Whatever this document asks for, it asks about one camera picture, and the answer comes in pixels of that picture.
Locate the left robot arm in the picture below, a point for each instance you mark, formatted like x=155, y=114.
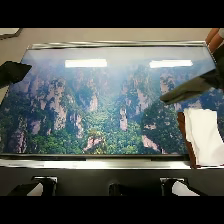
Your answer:
x=48, y=187

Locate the person's forearm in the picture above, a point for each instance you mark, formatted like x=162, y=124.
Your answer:
x=212, y=35

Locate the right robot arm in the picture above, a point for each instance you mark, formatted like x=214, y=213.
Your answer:
x=168, y=188

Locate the white garment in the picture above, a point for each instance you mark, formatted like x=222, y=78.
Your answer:
x=206, y=136

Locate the black garment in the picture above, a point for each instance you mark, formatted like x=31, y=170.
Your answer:
x=13, y=72

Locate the silver frame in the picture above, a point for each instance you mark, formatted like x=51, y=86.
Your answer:
x=100, y=164

